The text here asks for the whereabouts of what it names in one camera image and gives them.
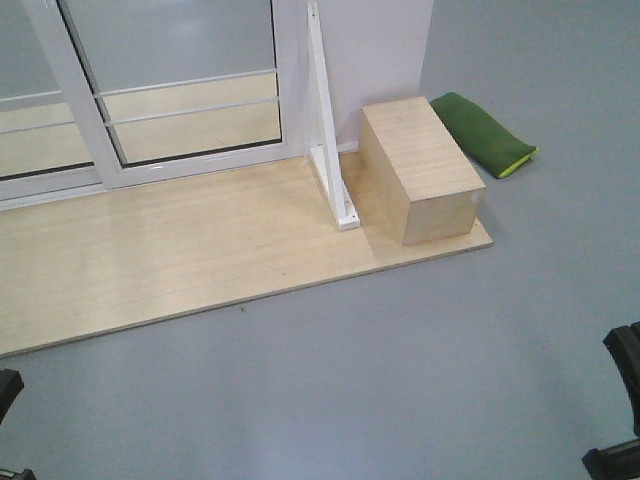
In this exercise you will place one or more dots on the green cushion bag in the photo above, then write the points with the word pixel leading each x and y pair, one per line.
pixel 481 136

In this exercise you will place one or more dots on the light wooden box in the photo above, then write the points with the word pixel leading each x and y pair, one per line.
pixel 429 188

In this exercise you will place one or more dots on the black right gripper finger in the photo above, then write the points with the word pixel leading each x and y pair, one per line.
pixel 622 344
pixel 617 462

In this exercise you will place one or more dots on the light wooden floor platform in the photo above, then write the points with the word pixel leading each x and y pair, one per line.
pixel 82 267

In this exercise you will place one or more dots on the white triangular support brace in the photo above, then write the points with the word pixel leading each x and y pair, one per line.
pixel 322 145

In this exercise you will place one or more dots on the white framed sliding glass door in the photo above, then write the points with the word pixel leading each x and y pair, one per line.
pixel 167 89

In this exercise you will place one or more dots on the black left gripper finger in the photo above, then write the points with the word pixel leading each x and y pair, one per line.
pixel 25 474
pixel 11 384

